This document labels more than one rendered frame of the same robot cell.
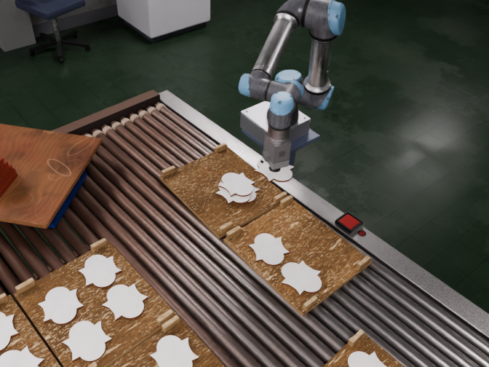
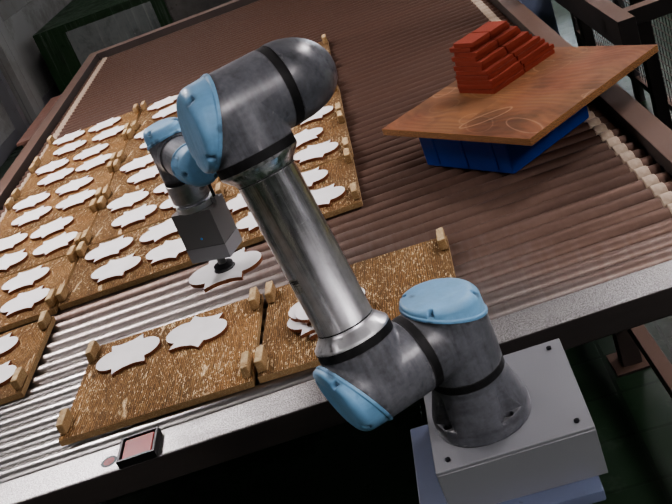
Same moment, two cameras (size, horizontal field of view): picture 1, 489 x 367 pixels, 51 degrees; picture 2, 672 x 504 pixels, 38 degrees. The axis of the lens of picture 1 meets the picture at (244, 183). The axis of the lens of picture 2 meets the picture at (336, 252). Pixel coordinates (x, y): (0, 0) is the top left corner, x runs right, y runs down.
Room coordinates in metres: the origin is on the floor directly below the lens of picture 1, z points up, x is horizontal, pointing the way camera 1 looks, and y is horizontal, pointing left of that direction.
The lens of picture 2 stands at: (2.89, -1.03, 1.87)
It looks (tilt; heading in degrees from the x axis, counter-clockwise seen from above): 25 degrees down; 141
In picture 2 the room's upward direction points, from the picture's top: 22 degrees counter-clockwise
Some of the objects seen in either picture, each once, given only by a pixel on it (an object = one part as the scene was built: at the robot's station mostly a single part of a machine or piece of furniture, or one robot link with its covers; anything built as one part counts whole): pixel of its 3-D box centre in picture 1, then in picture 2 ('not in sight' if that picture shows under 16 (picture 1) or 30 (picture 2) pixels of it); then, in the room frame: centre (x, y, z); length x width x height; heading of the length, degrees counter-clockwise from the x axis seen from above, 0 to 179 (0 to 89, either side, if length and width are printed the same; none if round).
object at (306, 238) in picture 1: (296, 250); (167, 365); (1.21, -0.20, 0.93); 0.41 x 0.35 x 0.02; 43
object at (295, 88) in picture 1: (285, 95); (199, 156); (1.52, -0.12, 1.38); 0.11 x 0.11 x 0.08; 71
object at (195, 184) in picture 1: (223, 188); (358, 304); (1.52, 0.09, 0.93); 0.41 x 0.35 x 0.02; 41
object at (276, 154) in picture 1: (273, 148); (209, 222); (1.42, -0.10, 1.23); 0.10 x 0.09 x 0.16; 115
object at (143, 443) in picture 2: (348, 222); (139, 448); (1.37, -0.41, 0.92); 0.06 x 0.06 x 0.01; 45
